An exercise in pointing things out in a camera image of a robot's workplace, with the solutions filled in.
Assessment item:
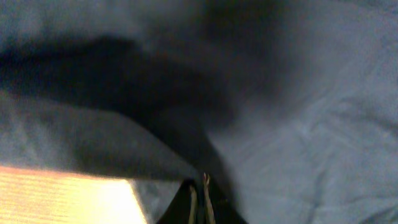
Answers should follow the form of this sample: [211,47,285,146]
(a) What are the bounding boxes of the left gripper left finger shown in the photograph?
[157,180,198,224]

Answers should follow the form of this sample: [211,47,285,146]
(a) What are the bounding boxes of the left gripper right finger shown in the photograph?
[203,173,248,224]

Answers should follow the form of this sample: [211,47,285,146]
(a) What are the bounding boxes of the navy blue shorts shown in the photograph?
[1,1,397,223]

